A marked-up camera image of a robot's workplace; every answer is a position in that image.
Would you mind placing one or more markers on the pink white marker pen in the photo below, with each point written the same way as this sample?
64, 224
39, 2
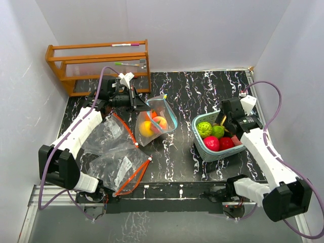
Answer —
126, 45

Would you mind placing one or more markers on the green marker pen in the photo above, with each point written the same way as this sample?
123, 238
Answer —
126, 64

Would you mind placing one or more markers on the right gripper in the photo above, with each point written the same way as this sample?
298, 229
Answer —
220, 118

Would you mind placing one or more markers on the aluminium rail frame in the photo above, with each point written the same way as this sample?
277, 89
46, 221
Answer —
174, 155

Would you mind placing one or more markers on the light blue plastic basket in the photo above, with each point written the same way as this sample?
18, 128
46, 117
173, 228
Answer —
206, 154

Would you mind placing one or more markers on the pink peach toy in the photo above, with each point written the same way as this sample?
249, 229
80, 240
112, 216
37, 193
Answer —
161, 122

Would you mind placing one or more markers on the wooden shelf rack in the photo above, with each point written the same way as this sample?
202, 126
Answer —
74, 63

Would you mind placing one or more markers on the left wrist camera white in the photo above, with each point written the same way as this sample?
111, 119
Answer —
125, 79

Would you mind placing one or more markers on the orange zipper bag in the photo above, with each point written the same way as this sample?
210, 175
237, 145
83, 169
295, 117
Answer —
111, 136
120, 171

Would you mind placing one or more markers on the green custard apple toy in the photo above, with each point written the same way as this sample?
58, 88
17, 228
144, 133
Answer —
204, 129

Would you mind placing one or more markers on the pink red dragonfruit toy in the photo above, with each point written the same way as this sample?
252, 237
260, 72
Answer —
212, 143

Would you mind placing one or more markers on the blue zipper plastic bag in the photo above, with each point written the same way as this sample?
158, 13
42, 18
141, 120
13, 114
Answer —
162, 108

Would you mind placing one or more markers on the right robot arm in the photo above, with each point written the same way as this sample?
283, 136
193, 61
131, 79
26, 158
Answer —
286, 194

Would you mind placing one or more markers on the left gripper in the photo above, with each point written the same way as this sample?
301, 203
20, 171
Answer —
139, 107

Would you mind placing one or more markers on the pink fruit in basket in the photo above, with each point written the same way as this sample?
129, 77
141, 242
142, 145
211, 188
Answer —
236, 141

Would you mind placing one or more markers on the orange pumpkin toy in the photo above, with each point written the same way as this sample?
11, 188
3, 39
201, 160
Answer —
153, 114

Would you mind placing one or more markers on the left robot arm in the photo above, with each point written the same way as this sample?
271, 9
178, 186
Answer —
57, 162

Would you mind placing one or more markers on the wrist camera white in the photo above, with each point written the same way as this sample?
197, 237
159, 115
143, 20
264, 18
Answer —
248, 102
125, 79

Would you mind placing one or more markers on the red apple toy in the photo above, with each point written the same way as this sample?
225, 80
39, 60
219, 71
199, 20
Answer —
225, 143

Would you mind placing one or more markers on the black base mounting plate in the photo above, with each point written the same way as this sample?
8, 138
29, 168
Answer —
206, 196

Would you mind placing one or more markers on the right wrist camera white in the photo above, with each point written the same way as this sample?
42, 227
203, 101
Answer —
248, 102

